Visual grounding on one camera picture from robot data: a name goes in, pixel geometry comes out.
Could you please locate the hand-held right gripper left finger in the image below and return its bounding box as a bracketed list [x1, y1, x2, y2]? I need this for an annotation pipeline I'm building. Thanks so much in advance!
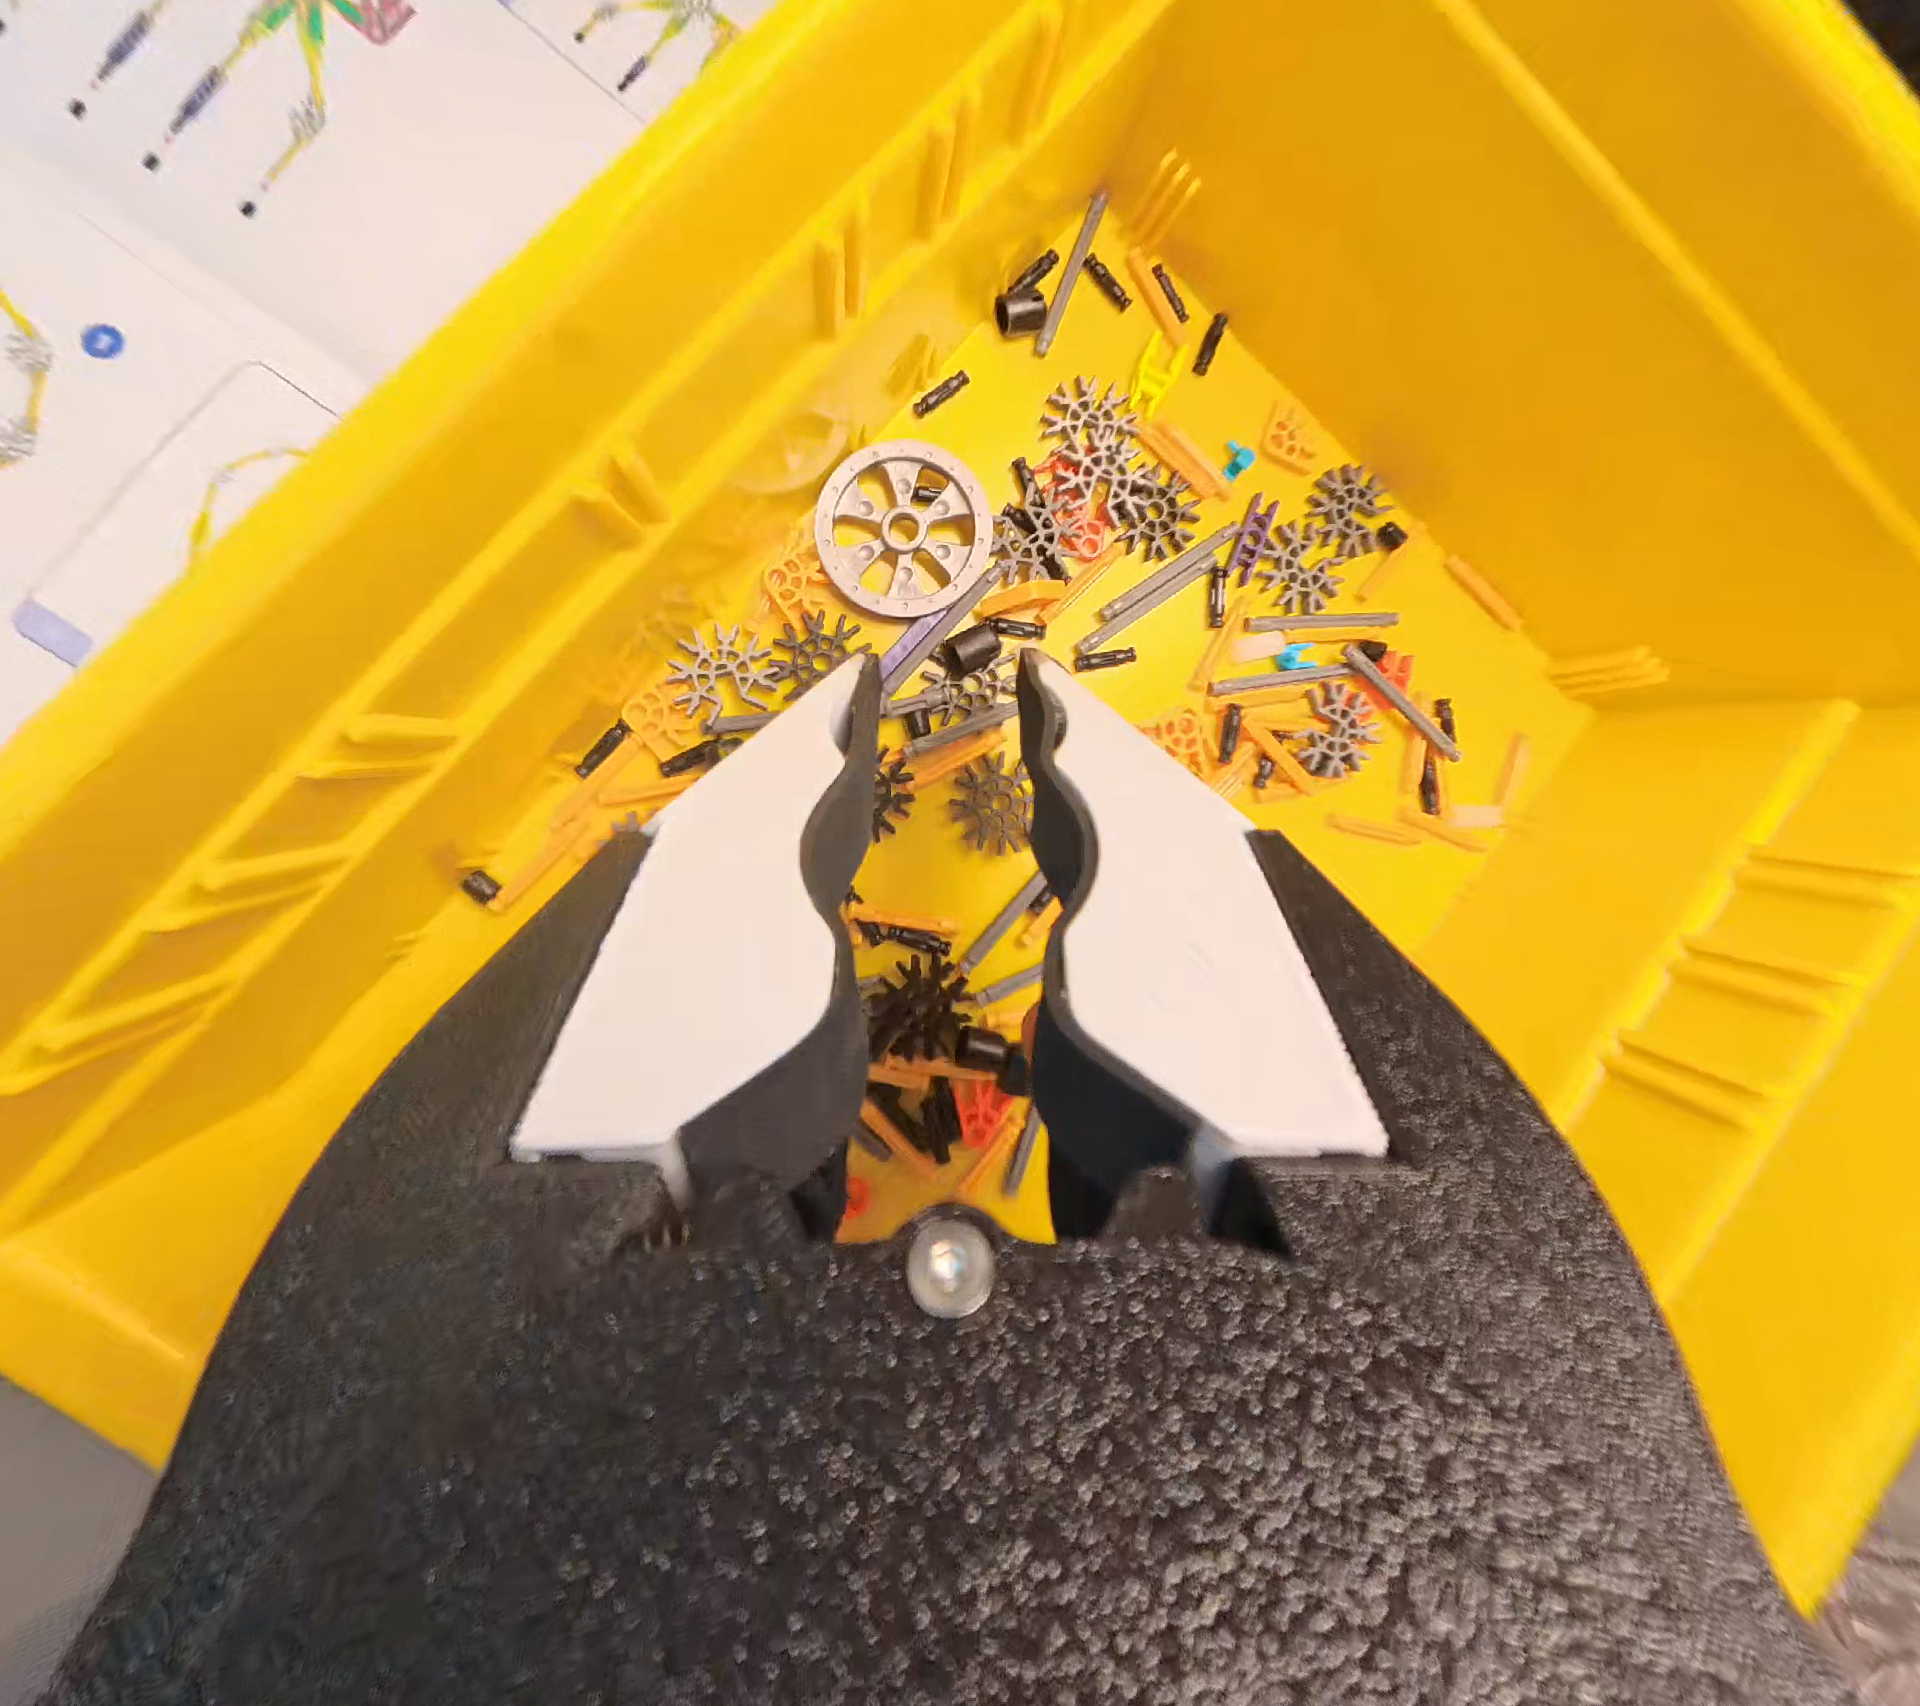
[510, 657, 889, 1217]

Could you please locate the pile of dark wheel parts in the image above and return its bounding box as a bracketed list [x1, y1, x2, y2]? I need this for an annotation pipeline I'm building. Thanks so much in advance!
[450, 177, 1532, 1214]

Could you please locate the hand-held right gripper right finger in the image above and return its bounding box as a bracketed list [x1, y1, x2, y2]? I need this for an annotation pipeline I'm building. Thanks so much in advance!
[1014, 651, 1394, 1229]

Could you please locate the yellow plastic parts bin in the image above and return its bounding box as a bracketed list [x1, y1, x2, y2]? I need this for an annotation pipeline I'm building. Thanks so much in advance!
[0, 0, 1920, 1618]

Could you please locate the white building instruction sheet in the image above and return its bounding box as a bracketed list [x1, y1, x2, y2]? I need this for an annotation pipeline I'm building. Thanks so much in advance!
[0, 0, 841, 748]

